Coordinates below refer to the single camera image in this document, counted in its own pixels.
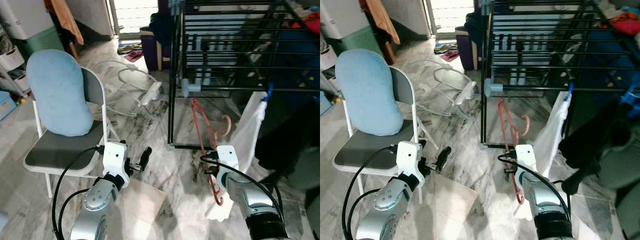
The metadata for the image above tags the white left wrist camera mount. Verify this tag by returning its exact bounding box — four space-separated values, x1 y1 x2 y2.
396 141 421 177
102 141 127 177

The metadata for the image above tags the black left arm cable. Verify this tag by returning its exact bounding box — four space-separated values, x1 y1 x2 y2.
341 145 399 240
51 145 105 240

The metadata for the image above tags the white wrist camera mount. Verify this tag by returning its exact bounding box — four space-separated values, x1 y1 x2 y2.
102 141 127 177
216 145 240 173
515 144 538 173
396 141 421 177

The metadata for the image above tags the black garment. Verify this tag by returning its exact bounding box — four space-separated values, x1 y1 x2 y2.
255 90 321 176
557 95 640 196

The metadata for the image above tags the white storage shelf rack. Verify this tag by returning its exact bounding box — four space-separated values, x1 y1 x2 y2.
320 35 338 71
0 30 31 96

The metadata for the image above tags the red plastic hanger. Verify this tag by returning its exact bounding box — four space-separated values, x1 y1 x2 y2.
496 97 531 205
190 97 233 207

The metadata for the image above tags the black drying rack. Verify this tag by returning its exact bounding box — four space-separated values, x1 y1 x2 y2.
480 0 640 149
167 0 321 149

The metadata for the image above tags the brown wooden board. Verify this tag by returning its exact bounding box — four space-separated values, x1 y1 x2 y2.
47 0 85 46
362 0 401 46

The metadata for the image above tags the white garment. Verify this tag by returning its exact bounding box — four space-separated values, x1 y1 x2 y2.
205 91 268 222
512 91 571 221

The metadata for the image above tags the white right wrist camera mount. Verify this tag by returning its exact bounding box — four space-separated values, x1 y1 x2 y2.
216 145 240 173
515 144 538 173

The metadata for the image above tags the white green drawer cabinet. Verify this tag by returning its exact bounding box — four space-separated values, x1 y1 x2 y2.
0 0 66 56
320 0 381 56

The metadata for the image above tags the white folding chair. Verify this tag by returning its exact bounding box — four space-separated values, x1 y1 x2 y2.
332 66 431 203
24 66 121 198

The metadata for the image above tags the patterned floor mat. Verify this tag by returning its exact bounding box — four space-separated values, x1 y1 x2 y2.
117 42 143 63
434 42 460 63

